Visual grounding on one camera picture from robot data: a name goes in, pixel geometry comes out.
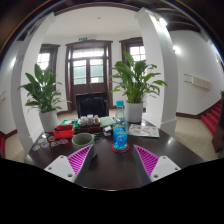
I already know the potted plant in white pot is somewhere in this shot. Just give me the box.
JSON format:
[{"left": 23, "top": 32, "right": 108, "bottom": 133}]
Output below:
[
  {"left": 109, "top": 51, "right": 169, "bottom": 124},
  {"left": 18, "top": 63, "right": 64, "bottom": 133}
]

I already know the red plastic basket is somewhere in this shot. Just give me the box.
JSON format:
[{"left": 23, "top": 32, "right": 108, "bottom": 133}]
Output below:
[{"left": 52, "top": 123, "right": 76, "bottom": 140}]

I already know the black office chair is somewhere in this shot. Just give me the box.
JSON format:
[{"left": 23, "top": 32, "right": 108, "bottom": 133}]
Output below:
[{"left": 75, "top": 92, "right": 110, "bottom": 119}]

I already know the grey-green ceramic mug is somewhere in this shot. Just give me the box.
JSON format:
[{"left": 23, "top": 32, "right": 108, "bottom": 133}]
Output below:
[{"left": 71, "top": 132, "right": 96, "bottom": 152}]

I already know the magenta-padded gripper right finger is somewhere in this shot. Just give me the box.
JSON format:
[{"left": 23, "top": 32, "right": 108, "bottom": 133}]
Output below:
[{"left": 132, "top": 144, "right": 182, "bottom": 186}]

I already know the green printed packet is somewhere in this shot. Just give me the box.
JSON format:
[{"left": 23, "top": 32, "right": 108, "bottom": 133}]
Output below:
[{"left": 68, "top": 118, "right": 80, "bottom": 128}]

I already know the red carpeted staircase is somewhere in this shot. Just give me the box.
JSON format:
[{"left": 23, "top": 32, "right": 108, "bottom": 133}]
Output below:
[
  {"left": 199, "top": 102, "right": 224, "bottom": 136},
  {"left": 0, "top": 131, "right": 6, "bottom": 158}
]

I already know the dark wooden stand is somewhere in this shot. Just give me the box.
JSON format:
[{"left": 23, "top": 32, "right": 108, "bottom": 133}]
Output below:
[{"left": 211, "top": 96, "right": 224, "bottom": 154}]

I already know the brown wooden double door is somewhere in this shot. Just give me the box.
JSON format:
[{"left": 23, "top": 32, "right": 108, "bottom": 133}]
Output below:
[{"left": 64, "top": 39, "right": 114, "bottom": 113}]

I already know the green cloth pad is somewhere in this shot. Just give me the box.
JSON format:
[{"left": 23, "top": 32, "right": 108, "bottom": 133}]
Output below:
[{"left": 99, "top": 115, "right": 115, "bottom": 128}]

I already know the printed paper leaflet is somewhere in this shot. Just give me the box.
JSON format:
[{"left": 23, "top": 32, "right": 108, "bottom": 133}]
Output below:
[{"left": 128, "top": 123, "right": 160, "bottom": 138}]

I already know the white wall lamp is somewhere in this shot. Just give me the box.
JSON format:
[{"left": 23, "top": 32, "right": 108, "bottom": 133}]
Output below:
[
  {"left": 172, "top": 44, "right": 182, "bottom": 56},
  {"left": 10, "top": 57, "right": 18, "bottom": 70}
]

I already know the white wall heater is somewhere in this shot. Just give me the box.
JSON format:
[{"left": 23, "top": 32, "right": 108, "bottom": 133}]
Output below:
[{"left": 183, "top": 73, "right": 213, "bottom": 90}]

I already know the clear bottle with blue cap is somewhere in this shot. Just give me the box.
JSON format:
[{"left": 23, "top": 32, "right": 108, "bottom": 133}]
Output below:
[{"left": 112, "top": 100, "right": 129, "bottom": 152}]

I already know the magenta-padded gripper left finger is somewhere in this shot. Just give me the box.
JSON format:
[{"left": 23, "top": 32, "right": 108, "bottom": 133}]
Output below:
[{"left": 43, "top": 144, "right": 98, "bottom": 186}]

